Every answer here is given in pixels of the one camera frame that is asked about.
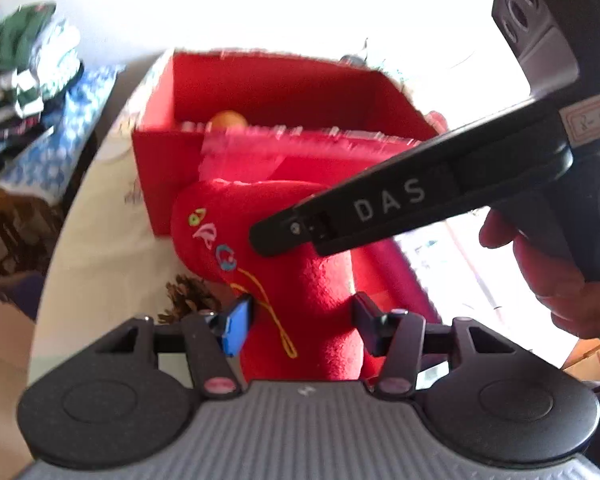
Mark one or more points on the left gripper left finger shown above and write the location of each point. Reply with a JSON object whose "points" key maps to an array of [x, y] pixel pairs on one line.
{"points": [[211, 340]]}

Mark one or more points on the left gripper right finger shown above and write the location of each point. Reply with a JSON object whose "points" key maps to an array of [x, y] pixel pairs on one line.
{"points": [[398, 337]]}

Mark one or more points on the red plush pillow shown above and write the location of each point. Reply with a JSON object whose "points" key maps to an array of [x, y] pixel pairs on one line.
{"points": [[301, 325]]}

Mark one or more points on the person's right hand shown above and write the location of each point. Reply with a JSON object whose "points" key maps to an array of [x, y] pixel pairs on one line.
{"points": [[574, 303]]}

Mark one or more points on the brown pine cone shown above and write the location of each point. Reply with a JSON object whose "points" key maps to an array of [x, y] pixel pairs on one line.
{"points": [[187, 295]]}

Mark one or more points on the green patterned table cloth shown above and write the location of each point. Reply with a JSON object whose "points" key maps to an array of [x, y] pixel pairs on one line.
{"points": [[107, 266]]}

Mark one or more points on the red storage box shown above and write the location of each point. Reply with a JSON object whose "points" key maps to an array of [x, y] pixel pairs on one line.
{"points": [[308, 120]]}

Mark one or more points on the orange gourd toy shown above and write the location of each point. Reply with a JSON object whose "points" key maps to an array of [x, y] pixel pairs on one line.
{"points": [[228, 119]]}

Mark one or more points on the blue checkered cloth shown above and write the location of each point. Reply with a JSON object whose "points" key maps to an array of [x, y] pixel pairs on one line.
{"points": [[44, 168]]}

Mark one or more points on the pile of folded clothes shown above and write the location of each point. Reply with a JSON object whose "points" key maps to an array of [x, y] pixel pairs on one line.
{"points": [[39, 62]]}

